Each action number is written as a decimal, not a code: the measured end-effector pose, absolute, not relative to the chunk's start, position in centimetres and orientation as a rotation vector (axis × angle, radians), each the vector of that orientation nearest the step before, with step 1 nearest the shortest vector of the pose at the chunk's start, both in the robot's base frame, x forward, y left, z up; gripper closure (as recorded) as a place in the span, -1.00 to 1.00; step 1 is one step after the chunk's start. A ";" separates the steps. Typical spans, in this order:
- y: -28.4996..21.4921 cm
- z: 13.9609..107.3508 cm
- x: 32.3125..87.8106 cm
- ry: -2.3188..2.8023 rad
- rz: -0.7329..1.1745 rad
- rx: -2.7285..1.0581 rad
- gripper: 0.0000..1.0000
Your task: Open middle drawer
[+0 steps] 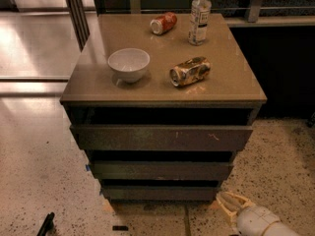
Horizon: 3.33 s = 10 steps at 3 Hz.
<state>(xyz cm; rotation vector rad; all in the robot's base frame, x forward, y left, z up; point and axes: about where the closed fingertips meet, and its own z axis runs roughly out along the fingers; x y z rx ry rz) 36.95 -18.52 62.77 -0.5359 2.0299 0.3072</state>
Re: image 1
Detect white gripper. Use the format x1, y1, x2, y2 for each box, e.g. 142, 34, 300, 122
216, 192, 281, 236

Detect drawer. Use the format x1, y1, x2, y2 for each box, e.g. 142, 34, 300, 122
102, 186, 217, 202
90, 161, 232, 181
70, 125, 252, 151

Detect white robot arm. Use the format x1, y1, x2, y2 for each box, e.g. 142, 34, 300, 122
216, 192, 300, 236

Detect bottom drawer front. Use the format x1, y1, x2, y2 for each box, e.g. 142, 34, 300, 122
102, 186, 217, 202

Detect brown three-drawer cabinet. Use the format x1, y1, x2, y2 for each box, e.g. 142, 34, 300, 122
60, 14, 267, 191

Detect top drawer front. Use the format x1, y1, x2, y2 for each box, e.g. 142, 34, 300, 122
70, 125, 252, 151

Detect black tape floor marker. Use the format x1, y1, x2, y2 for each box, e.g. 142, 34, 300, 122
112, 225, 129, 231

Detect gold crushed soda can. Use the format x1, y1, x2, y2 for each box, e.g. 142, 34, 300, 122
169, 56, 211, 88

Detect blue tape piece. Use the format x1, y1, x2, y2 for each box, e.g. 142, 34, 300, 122
85, 164, 91, 171

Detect white ceramic bowl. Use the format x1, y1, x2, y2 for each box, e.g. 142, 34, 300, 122
107, 48, 151, 83

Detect black object on floor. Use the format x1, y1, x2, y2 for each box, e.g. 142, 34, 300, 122
36, 212, 55, 236

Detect red soda can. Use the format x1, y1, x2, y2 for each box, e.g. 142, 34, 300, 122
150, 12, 177, 35

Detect clear plastic water bottle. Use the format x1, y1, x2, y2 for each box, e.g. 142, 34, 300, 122
188, 0, 212, 45

